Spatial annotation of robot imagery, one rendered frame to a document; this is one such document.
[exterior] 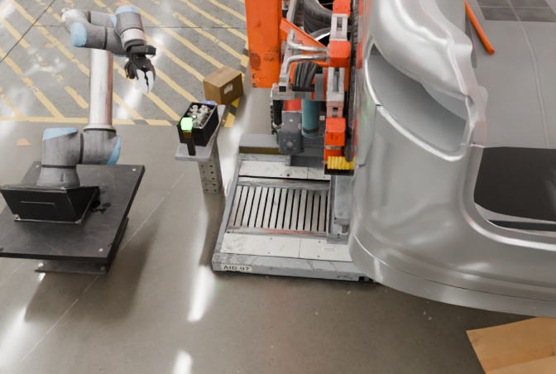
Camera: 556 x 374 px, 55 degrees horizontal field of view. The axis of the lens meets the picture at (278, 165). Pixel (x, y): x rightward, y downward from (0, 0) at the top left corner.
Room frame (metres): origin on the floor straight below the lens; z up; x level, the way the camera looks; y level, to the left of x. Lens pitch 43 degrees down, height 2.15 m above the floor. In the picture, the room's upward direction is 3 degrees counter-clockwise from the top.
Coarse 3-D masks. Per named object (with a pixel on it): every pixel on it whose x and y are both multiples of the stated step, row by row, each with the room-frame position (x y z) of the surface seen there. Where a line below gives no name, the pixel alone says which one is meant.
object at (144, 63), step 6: (132, 42) 1.77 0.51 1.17; (138, 42) 1.77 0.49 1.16; (126, 48) 1.76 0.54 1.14; (126, 54) 1.78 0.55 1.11; (132, 54) 1.75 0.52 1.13; (138, 54) 1.72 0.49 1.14; (132, 60) 1.70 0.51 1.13; (138, 60) 1.70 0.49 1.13; (144, 60) 1.71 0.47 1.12; (150, 60) 1.73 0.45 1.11; (126, 66) 1.72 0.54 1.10; (138, 66) 1.67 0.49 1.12; (144, 66) 1.69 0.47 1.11; (150, 66) 1.70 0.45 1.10; (126, 72) 1.71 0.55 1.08; (144, 72) 1.70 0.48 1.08; (132, 78) 1.69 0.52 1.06; (144, 78) 1.71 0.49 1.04
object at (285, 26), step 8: (280, 24) 2.44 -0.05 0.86; (288, 24) 2.47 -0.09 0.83; (280, 32) 2.38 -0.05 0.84; (296, 32) 2.44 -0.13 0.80; (304, 32) 2.48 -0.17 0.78; (280, 40) 2.38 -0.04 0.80; (304, 40) 2.42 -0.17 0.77; (312, 40) 2.46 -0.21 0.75; (280, 48) 2.38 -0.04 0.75; (280, 56) 2.38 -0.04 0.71; (280, 64) 2.36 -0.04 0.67; (320, 64) 2.33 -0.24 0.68; (328, 64) 2.33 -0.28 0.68
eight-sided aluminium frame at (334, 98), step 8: (336, 16) 1.99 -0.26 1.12; (344, 16) 1.98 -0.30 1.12; (336, 24) 1.92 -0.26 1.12; (344, 24) 1.91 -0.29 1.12; (344, 32) 1.85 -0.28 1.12; (336, 40) 1.80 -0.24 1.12; (344, 40) 1.79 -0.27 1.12; (328, 72) 1.71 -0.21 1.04; (344, 72) 1.70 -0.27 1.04; (328, 80) 1.68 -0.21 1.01; (328, 88) 1.66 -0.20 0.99; (328, 96) 1.64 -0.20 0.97; (336, 96) 1.64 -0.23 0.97; (328, 104) 1.63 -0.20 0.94; (336, 104) 1.63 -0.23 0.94; (328, 112) 1.63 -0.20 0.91; (336, 112) 1.99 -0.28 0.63
